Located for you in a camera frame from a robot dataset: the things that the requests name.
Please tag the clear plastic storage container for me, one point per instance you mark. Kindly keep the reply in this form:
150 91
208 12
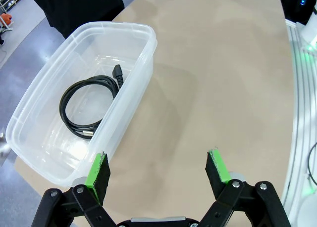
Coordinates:
37 101

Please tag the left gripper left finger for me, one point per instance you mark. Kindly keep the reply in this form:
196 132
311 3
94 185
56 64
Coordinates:
99 172

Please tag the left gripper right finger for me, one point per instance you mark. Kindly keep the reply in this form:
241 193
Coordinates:
216 172

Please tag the person's black t-shirt torso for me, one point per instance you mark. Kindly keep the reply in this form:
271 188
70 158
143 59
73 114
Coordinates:
74 9

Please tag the black control box blue light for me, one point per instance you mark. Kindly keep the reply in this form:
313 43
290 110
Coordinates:
297 4

